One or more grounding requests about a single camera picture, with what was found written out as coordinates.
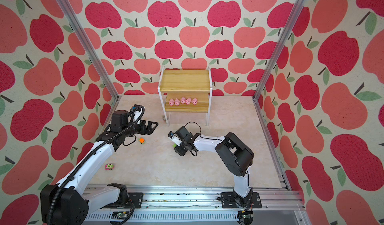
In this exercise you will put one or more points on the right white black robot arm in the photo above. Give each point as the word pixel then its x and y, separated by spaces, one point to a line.
pixel 234 153

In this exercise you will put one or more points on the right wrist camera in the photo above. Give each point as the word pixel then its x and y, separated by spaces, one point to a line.
pixel 176 140

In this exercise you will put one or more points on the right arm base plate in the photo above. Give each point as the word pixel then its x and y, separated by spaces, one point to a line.
pixel 235 201

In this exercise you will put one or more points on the wooden two-tier white-frame shelf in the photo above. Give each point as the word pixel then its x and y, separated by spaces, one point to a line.
pixel 188 84

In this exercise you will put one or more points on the left aluminium frame post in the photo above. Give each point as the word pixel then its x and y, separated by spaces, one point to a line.
pixel 68 11

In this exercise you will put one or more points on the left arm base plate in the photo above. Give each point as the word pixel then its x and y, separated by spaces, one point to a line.
pixel 132 200

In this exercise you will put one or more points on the aluminium frame post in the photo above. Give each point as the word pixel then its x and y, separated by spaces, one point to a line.
pixel 286 32
pixel 68 11

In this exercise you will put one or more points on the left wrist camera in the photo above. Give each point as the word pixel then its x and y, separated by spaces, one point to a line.
pixel 136 113

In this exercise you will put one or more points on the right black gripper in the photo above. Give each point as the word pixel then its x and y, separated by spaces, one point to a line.
pixel 178 151

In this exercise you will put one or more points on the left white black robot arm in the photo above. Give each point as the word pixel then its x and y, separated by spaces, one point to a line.
pixel 64 203

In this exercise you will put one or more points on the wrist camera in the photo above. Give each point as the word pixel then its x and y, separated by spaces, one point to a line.
pixel 176 140
pixel 136 113

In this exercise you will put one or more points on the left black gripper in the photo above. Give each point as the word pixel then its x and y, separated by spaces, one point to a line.
pixel 149 131

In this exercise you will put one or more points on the front aluminium rail frame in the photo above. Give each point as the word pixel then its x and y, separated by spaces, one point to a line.
pixel 203 206

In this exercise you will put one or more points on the pink green toy car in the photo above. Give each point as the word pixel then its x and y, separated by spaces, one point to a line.
pixel 109 167

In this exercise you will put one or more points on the right aluminium frame post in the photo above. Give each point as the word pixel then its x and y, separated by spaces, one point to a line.
pixel 286 32

